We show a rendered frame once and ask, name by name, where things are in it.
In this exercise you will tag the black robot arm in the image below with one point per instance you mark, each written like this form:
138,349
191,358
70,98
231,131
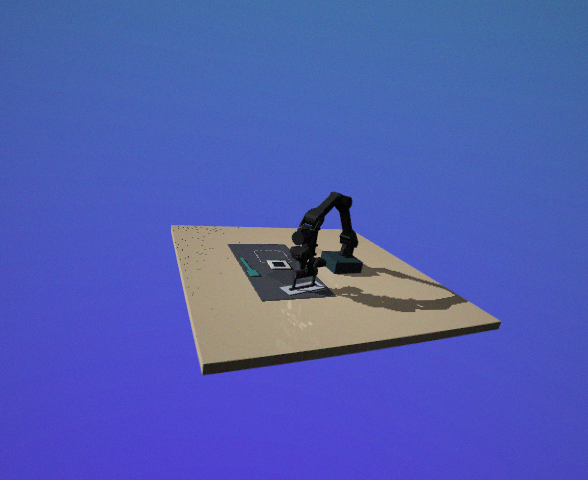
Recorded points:
316,217

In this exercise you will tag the teal small trowel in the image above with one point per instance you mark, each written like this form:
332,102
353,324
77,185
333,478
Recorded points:
251,272

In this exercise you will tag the grey square tile with black square center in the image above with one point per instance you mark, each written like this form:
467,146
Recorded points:
278,264

